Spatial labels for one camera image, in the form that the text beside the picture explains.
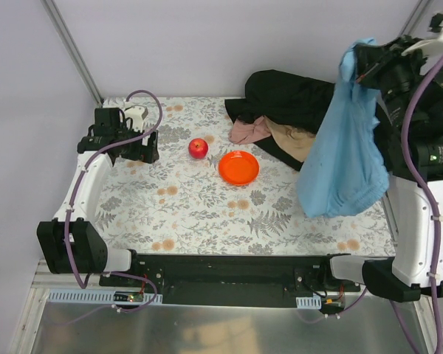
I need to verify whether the black cloth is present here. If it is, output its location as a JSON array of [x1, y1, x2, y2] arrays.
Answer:
[[224, 69, 334, 171]]

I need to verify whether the light blue cloth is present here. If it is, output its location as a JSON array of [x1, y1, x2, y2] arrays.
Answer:
[[296, 47, 389, 218]]

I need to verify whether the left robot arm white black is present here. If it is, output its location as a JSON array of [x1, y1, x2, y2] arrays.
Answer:
[[37, 104, 159, 274]]

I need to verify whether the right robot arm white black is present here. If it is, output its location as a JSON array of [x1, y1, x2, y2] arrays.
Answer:
[[329, 36, 443, 302]]

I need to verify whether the pink cloth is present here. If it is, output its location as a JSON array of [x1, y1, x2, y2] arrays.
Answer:
[[228, 116, 271, 145]]

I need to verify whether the tan beige cloth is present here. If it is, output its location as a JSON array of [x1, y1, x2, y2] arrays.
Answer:
[[267, 121, 316, 162]]

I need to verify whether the red apple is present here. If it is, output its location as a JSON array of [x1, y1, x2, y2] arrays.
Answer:
[[188, 138, 209, 159]]

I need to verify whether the floral patterned table mat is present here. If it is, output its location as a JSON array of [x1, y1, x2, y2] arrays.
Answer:
[[95, 97, 394, 257]]

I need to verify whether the orange plastic plate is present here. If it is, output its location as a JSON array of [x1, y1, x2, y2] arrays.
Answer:
[[219, 150, 260, 186]]

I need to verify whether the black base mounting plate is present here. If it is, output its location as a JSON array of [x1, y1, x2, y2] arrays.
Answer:
[[99, 254, 360, 308]]

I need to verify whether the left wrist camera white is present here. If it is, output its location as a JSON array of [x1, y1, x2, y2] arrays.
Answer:
[[123, 104, 148, 132]]

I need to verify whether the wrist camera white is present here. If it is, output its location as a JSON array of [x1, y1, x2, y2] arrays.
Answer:
[[123, 104, 148, 132], [401, 13, 443, 57]]

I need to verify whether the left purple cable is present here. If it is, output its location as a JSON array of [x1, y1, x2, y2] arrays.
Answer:
[[51, 88, 165, 325]]

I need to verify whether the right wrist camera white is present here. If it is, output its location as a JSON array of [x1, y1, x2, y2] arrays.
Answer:
[[401, 13, 443, 57]]

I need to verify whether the right aluminium frame post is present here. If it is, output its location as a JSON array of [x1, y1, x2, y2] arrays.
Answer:
[[399, 0, 434, 36]]

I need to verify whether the aluminium frame post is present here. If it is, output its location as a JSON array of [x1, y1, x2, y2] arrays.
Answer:
[[40, 0, 104, 107], [399, 0, 434, 36]]

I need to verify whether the left aluminium frame post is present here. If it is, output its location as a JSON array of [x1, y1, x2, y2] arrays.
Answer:
[[40, 0, 104, 107]]

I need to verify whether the left white cable duct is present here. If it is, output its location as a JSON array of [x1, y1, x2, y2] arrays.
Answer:
[[48, 289, 162, 306]]

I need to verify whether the white cable duct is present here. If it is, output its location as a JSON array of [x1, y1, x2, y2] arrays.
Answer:
[[295, 295, 322, 310], [48, 289, 162, 306]]

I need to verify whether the right white cable duct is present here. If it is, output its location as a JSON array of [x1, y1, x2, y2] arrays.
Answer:
[[295, 295, 322, 310]]

